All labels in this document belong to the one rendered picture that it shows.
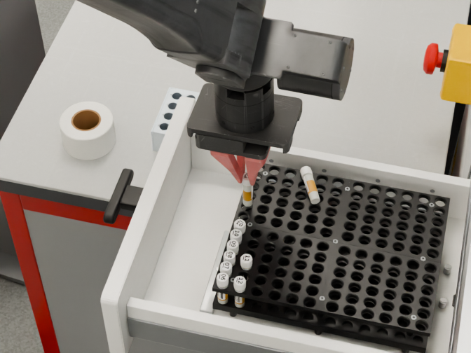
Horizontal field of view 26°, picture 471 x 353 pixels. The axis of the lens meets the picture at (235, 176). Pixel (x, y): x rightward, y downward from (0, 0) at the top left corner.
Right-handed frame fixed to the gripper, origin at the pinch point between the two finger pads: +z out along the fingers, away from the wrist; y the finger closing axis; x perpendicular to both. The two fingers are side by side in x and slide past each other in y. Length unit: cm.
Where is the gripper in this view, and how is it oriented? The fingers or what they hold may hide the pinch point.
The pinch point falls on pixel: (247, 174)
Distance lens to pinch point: 106.1
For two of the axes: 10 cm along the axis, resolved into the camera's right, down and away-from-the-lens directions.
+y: 9.6, 1.8, -2.0
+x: 2.7, -7.3, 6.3
